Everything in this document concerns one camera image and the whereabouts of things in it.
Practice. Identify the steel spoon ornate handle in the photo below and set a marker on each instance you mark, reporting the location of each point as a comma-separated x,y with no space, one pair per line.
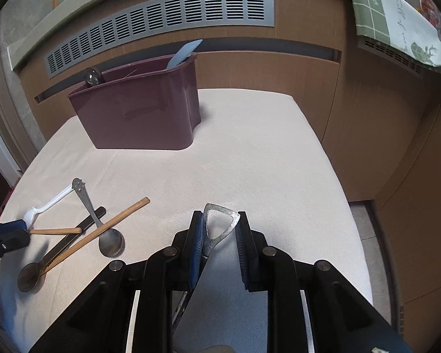
111,243

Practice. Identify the steel spoon triangular handle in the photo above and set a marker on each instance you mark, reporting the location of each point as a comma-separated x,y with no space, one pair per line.
220,223

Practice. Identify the green checked dish towel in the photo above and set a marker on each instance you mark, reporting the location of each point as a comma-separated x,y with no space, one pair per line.
398,25

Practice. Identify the blue plastic spoon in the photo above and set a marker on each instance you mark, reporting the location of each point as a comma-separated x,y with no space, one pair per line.
183,53

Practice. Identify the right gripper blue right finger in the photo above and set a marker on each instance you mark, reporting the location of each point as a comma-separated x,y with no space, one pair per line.
247,251

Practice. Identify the white tablecloth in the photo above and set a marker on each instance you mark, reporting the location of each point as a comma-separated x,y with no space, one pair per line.
254,152

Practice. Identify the grey ventilation grille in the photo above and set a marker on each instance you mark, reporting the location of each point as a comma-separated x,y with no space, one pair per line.
154,17

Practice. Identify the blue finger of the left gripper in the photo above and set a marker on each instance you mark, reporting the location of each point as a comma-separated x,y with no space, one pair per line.
14,235

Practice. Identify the wooden chopstick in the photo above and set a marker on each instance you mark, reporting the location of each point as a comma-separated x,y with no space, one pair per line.
59,231
97,233

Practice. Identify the maroon plastic utensil holder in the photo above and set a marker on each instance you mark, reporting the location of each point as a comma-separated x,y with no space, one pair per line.
141,106

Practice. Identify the white plastic spoon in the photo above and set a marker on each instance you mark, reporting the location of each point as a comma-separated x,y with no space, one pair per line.
31,215

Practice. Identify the wooden kitchen cabinet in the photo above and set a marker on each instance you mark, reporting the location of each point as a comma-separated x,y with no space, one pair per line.
379,124

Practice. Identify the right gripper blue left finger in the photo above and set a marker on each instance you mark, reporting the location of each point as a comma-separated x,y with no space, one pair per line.
197,231

